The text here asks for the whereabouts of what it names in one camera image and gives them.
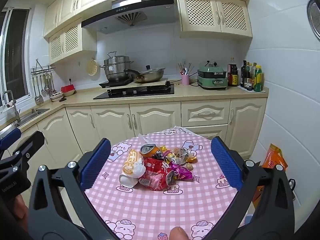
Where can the brown food scraps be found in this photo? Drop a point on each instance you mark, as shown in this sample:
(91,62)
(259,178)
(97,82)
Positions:
(191,161)

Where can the bundle of chopsticks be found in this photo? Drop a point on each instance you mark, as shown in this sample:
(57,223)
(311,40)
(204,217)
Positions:
(185,68)

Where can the steel sink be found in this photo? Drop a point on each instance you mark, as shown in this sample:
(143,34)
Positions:
(32,113)

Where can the green bottle yellow cap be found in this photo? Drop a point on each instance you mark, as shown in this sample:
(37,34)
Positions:
(258,81)

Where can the black range hood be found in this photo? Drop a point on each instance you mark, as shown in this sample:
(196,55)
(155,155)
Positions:
(140,17)

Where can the green electric cooker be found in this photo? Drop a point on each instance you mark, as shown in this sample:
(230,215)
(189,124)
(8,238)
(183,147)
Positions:
(212,80)

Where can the steel steamer pot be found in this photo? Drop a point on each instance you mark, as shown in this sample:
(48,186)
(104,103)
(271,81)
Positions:
(117,70)

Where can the lattice door wall cabinet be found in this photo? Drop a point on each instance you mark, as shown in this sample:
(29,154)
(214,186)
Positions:
(65,42)
(215,15)

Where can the black gas stove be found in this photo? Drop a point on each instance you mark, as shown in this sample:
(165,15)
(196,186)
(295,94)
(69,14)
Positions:
(140,93)

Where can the small dish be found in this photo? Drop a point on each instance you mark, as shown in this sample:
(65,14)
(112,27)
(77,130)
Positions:
(57,96)

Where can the wok with glass lid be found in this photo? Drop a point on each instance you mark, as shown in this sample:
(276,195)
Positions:
(150,75)

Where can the pink checked tablecloth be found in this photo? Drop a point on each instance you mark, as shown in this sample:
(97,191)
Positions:
(162,205)

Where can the person's left hand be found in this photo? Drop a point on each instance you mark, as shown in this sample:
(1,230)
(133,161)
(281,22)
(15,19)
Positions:
(19,212)

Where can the wall utensil rack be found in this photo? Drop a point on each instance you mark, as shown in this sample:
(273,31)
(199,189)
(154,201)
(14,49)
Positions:
(42,69)

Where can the cream base cabinets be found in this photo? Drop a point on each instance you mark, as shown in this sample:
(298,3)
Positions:
(155,117)

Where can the red lidded bowl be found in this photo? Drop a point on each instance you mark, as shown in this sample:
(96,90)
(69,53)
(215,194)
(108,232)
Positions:
(68,89)

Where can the orange plastic bag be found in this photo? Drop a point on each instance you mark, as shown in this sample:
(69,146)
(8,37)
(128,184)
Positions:
(273,158)

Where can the steel faucet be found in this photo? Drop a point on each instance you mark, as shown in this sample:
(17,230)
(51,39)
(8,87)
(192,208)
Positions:
(13,105)

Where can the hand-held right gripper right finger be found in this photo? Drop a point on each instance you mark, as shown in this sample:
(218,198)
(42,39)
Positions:
(226,165)

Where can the person's right hand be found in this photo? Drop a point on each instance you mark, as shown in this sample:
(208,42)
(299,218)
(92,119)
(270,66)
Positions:
(178,233)

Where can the crushed orange drink can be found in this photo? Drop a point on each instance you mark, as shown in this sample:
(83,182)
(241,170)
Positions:
(150,151)

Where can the purple foil wrapper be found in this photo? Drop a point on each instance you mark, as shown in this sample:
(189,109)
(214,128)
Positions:
(183,173)

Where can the yellow oil bottle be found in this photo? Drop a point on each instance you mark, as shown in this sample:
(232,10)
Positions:
(253,75)

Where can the wooden board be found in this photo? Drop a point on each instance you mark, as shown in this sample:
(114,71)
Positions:
(161,82)

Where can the dark glass bottle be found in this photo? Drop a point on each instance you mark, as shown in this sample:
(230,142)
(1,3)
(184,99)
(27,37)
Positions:
(243,75)
(248,78)

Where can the window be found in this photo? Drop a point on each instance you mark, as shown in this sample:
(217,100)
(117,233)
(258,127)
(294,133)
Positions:
(16,55)

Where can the white cup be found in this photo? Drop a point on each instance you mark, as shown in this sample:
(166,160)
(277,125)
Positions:
(127,178)

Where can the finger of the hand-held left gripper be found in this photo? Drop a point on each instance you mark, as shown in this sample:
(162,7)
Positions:
(32,141)
(9,137)

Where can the round cream steamer tray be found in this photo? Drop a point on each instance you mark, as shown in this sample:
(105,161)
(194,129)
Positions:
(92,67)

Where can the pink utensil holder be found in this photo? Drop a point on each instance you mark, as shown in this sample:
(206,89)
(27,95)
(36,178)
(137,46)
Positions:
(185,80)

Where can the silver foil wrapper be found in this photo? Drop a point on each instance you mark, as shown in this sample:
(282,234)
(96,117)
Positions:
(180,155)

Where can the round metal lid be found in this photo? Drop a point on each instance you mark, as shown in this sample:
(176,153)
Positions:
(315,17)

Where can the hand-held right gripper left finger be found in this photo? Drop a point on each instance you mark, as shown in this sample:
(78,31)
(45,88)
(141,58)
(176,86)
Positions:
(96,165)

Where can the row of hanging utensils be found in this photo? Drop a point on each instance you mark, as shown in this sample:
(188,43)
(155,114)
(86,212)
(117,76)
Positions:
(42,87)

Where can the clear plastic bag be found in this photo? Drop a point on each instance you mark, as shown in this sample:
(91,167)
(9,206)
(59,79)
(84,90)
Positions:
(146,140)

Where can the red snack packet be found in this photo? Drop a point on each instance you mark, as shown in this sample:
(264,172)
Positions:
(155,177)

